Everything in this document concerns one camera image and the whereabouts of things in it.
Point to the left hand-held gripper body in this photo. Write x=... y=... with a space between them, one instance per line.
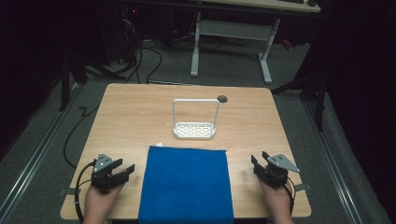
x=101 y=179

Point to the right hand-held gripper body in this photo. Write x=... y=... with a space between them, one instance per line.
x=275 y=175

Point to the blue towel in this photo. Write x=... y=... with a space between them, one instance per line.
x=186 y=186

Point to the person's left hand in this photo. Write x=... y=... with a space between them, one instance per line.
x=98 y=203

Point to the person's right hand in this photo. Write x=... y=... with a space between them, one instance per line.
x=278 y=202

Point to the grey tape tab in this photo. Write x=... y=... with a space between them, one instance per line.
x=73 y=191
x=302 y=187

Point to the dark round table grommet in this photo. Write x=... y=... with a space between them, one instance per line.
x=222 y=99

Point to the black metal stand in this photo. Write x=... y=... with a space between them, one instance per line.
x=65 y=84
x=319 y=102

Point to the white-legged desk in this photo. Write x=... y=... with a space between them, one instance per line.
x=233 y=29

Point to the grey floor rail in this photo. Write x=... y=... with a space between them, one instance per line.
x=334 y=161
x=34 y=161

